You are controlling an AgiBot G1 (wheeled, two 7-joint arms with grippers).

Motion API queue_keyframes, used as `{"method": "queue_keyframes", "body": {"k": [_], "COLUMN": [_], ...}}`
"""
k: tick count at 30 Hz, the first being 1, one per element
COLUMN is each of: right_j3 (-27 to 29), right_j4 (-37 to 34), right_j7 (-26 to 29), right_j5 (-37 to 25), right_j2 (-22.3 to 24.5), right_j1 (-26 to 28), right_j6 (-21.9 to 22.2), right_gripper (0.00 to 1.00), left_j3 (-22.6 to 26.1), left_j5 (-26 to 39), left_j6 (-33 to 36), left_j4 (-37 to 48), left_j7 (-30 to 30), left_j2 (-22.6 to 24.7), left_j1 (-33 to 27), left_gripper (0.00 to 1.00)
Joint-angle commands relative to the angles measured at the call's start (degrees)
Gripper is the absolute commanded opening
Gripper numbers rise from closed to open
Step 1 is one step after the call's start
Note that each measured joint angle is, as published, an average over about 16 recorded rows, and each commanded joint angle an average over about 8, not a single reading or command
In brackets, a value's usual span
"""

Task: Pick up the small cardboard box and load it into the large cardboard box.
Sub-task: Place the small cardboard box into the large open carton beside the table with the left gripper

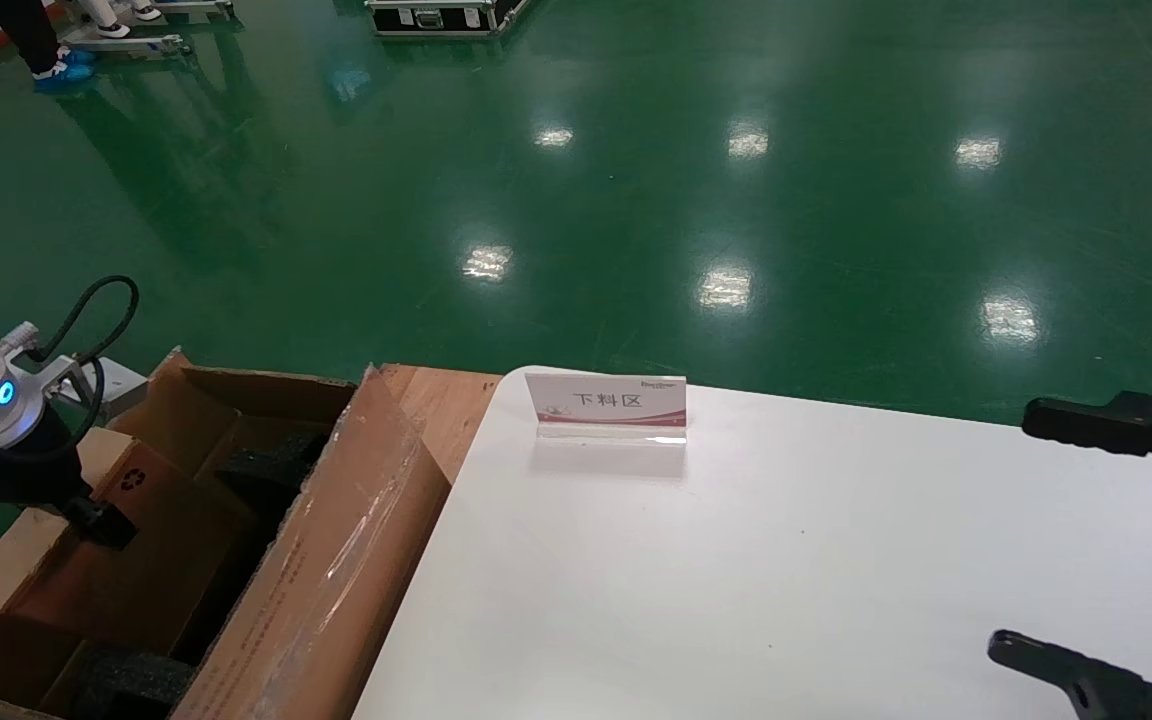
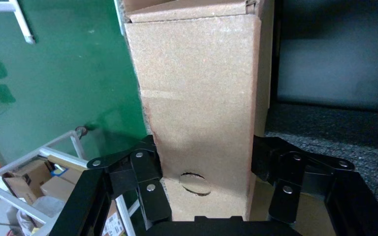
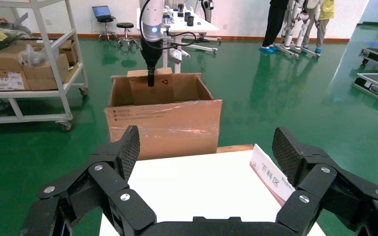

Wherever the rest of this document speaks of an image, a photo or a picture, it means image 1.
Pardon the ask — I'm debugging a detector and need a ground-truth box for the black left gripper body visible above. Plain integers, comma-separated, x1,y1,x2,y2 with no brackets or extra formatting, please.
0,405,97,516

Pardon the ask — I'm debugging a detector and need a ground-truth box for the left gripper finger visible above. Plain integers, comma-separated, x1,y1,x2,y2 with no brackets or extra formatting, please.
61,497,137,549

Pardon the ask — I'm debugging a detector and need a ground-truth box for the small cardboard box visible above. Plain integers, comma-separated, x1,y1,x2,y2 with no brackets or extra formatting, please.
0,428,259,656

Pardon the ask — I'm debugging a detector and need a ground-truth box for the large brown cardboard box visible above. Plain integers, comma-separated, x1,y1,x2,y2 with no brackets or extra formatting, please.
0,347,453,720

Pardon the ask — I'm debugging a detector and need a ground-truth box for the black foam insert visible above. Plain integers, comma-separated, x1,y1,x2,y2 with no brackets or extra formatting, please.
221,430,332,491
76,650,197,720

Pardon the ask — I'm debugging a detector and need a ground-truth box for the person in black trousers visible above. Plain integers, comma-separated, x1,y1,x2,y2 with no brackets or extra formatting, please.
0,0,97,94

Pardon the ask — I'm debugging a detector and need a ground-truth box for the acrylic sign with Chinese text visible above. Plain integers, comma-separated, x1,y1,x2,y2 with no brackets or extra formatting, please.
524,372,688,446

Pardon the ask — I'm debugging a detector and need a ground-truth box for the black aluminium flight case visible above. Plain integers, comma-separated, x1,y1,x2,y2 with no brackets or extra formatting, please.
366,0,535,38

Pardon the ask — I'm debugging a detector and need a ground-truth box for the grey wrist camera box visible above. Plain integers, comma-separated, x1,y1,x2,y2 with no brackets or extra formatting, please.
31,355,149,426

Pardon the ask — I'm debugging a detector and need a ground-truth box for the thick black braided cable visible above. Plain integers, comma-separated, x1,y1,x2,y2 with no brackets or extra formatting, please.
34,275,142,366

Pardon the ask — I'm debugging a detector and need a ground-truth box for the metal robot stand frame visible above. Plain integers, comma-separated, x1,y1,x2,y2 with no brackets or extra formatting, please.
56,0,237,59

